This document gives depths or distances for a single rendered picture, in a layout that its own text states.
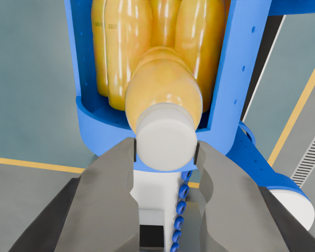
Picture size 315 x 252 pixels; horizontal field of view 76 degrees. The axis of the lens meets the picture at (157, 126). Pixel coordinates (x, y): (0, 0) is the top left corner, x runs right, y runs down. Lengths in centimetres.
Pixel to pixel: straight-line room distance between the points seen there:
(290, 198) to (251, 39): 52
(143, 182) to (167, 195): 10
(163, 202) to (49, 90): 124
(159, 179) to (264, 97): 122
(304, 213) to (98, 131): 65
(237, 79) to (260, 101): 146
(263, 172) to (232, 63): 50
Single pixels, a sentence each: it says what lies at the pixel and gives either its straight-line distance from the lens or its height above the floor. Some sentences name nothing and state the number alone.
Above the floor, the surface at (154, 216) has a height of 96.
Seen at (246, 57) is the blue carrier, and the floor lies 120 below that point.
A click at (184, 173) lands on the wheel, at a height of 98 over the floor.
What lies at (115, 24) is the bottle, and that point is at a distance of 31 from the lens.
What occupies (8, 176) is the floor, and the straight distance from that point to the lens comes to 236.
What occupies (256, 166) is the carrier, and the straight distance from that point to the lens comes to 72.
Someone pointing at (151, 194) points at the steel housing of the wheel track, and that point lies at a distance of 74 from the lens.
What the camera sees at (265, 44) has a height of 15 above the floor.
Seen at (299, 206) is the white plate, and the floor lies 104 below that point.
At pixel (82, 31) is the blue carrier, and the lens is 39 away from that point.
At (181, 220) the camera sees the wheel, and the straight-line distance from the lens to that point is 78.
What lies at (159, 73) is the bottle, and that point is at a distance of 16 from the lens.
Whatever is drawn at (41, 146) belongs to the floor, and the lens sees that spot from 199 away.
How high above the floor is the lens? 144
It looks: 63 degrees down
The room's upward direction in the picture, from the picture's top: 180 degrees counter-clockwise
